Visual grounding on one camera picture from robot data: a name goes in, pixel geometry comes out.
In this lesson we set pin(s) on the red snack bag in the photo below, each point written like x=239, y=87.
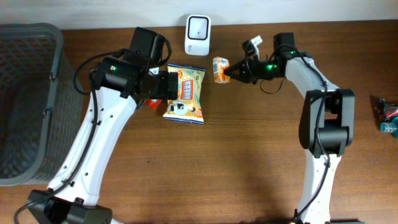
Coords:
x=153, y=104

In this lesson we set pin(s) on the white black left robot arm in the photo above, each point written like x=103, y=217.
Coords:
x=120, y=85

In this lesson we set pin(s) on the black red snack packet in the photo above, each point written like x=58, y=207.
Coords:
x=387, y=110

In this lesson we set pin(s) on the orange tissue pack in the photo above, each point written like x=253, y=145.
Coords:
x=220, y=64

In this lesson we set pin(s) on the grey plastic mesh basket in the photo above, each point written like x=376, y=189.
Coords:
x=40, y=109

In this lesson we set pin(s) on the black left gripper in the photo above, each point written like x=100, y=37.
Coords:
x=171, y=85

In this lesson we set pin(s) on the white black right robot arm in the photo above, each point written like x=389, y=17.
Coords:
x=326, y=124

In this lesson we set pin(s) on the yellow wet wipes pack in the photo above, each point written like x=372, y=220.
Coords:
x=186, y=108

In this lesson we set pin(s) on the teal mouthwash bottle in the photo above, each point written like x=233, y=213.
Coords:
x=390, y=127

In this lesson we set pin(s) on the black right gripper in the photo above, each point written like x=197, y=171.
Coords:
x=247, y=69

